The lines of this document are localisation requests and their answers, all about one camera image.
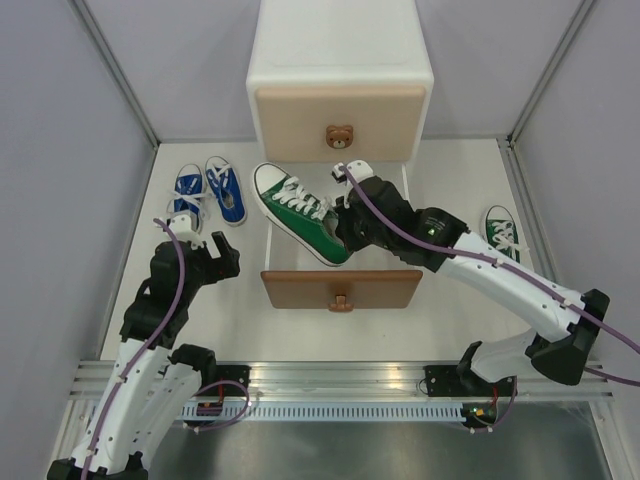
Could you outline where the green sneaker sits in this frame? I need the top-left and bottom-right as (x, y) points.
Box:
(481, 205), (528, 263)
(251, 162), (350, 267)

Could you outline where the brown drawer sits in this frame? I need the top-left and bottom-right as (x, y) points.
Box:
(260, 160), (424, 312)

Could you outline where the bear knob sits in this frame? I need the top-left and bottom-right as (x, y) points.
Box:
(325, 125), (354, 150)
(328, 295), (354, 313)

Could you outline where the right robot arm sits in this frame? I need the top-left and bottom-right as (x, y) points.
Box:
(332, 165), (610, 395)

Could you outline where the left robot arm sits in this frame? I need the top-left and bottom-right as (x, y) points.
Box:
(47, 231), (240, 479)

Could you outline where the left blue sneaker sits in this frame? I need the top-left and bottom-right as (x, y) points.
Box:
(167, 163), (209, 233)

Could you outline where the blue sneaker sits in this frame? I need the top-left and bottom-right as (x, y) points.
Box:
(167, 163), (209, 233)
(205, 155), (246, 226)

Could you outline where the right blue sneaker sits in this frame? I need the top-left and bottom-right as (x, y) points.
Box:
(205, 155), (246, 226)

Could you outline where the beige upper drawer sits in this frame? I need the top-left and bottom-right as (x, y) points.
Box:
(255, 85), (426, 163)

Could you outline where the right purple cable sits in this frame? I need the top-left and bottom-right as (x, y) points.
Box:
(339, 162), (640, 387)

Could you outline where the purple cable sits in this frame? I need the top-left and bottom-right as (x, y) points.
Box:
(339, 162), (640, 387)
(82, 219), (186, 480)

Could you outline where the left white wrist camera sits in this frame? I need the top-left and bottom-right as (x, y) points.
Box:
(153, 213), (221, 263)

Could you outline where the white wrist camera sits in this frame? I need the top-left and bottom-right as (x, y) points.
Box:
(153, 213), (221, 263)
(331, 159), (374, 209)

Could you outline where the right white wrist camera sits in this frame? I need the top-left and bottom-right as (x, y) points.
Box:
(331, 159), (374, 209)

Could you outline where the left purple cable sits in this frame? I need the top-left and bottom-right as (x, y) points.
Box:
(82, 219), (186, 480)

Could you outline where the aluminium mounting rail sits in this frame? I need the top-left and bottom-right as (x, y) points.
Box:
(69, 360), (615, 402)

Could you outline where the white slotted cable duct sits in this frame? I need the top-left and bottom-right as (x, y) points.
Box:
(179, 402), (474, 422)

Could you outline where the white cabinet frame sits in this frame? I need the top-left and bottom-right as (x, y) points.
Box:
(246, 1), (434, 161)

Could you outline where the left aluminium frame post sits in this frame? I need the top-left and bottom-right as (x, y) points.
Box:
(68, 0), (161, 151)

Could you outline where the aluminium frame post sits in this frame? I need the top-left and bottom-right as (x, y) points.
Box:
(68, 0), (161, 151)
(505, 0), (599, 149)

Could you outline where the right aluminium frame post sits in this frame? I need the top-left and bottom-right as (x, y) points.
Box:
(505, 0), (599, 149)

